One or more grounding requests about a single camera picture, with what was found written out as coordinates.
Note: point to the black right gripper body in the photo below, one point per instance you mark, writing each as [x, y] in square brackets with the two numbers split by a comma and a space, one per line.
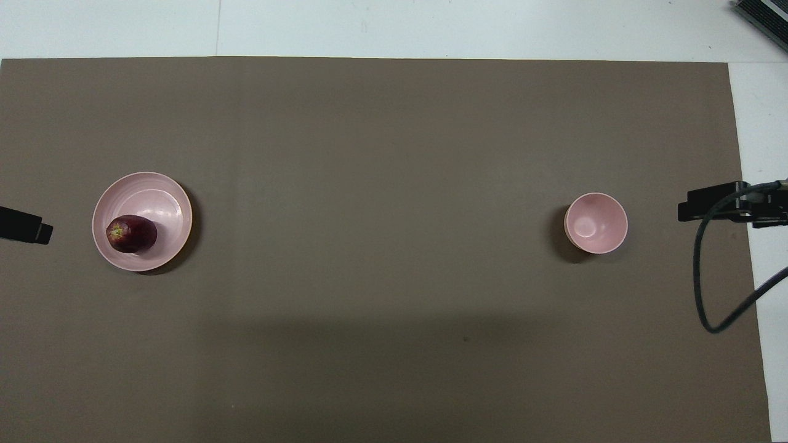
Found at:
[771, 215]

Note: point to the dark red apple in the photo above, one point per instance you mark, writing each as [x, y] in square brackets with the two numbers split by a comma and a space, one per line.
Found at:
[132, 234]

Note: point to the pink bowl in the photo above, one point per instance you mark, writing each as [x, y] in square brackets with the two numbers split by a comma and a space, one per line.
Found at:
[596, 223]

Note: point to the pink plate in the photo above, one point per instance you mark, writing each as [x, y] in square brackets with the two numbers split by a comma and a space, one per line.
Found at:
[154, 200]

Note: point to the dark grey ribbed device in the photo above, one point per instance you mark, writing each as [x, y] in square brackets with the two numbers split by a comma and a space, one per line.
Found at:
[766, 15]

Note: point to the brown table mat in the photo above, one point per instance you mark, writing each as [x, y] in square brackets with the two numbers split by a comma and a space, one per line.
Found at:
[394, 184]

